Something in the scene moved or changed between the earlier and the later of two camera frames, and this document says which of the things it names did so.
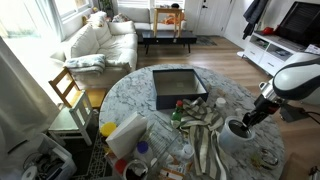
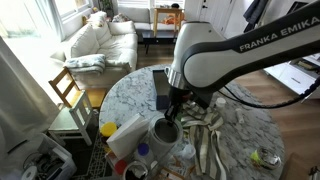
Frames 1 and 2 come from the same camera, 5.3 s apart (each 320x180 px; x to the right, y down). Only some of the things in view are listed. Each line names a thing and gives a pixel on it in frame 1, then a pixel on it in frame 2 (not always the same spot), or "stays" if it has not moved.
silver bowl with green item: [265, 158] stays
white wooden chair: [73, 123] stays
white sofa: [97, 33] stays
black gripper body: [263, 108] → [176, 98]
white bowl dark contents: [135, 170] stays
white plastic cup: [235, 136] → [163, 135]
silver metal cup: [239, 128] → [165, 132]
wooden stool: [177, 19] stays
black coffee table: [167, 37] stays
